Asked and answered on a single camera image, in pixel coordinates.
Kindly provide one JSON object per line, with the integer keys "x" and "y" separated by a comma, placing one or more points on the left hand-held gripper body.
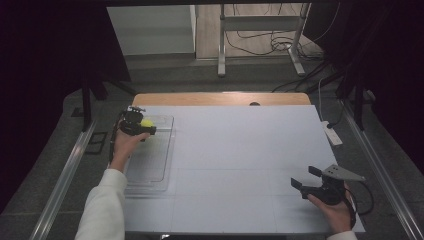
{"x": 131, "y": 122}

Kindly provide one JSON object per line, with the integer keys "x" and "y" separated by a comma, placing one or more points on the clear plastic container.
{"x": 151, "y": 160}

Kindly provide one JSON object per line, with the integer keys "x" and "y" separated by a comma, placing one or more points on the white power strip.
{"x": 332, "y": 133}

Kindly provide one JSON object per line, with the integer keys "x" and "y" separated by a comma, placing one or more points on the grey metal desk frame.
{"x": 260, "y": 23}

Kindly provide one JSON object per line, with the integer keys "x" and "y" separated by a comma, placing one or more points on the aluminium floor rail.
{"x": 63, "y": 180}
{"x": 383, "y": 173}

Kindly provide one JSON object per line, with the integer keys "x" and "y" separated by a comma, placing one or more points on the white cabinet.
{"x": 150, "y": 30}

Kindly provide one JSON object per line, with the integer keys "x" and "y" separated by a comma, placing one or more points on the person's left hand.
{"x": 125, "y": 146}

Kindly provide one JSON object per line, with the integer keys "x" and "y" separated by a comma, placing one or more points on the black metal stand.
{"x": 359, "y": 106}
{"x": 86, "y": 103}

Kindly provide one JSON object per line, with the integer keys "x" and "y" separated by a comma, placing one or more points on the black floor bracket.
{"x": 96, "y": 143}

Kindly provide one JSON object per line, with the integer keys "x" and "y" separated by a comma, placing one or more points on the yellow tennis ball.
{"x": 147, "y": 122}

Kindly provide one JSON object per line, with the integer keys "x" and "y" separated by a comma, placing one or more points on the person's right hand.
{"x": 336, "y": 216}

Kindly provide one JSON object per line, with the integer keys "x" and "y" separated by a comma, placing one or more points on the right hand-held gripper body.
{"x": 330, "y": 191}

